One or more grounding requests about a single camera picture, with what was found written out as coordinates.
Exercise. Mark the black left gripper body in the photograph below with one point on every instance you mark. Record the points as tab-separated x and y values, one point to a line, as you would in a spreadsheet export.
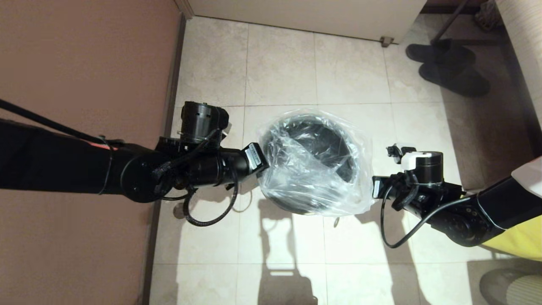
250	161

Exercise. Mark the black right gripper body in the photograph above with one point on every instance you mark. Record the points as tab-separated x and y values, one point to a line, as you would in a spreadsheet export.
383	188

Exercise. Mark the clear plastic trash bag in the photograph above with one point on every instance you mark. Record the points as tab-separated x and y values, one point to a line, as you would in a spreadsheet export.
313	182

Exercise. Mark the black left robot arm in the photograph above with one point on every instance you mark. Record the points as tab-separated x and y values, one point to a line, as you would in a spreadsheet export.
63	165

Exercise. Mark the black round trash bin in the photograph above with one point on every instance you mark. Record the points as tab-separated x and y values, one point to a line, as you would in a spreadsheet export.
334	144

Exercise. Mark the yellow bag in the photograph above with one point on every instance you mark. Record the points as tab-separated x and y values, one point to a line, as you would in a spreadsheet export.
525	239

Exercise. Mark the round metal floor plate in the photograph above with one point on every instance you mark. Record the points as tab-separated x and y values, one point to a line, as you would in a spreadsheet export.
178	210

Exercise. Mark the black slipper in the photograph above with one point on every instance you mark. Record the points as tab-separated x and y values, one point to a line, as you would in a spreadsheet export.
457	80
440	53

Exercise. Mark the metal door stopper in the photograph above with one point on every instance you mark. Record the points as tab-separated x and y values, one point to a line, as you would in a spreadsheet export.
386	41

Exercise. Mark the beige door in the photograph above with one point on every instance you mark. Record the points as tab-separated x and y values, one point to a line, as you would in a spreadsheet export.
296	15

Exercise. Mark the dark furniture leg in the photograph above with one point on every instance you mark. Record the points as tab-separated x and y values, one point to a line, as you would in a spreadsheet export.
451	21

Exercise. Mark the grey fuzzy object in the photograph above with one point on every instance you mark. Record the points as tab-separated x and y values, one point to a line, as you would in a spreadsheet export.
485	17

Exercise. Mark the beige striped upholstered furniture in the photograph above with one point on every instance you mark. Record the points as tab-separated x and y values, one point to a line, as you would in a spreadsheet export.
527	46

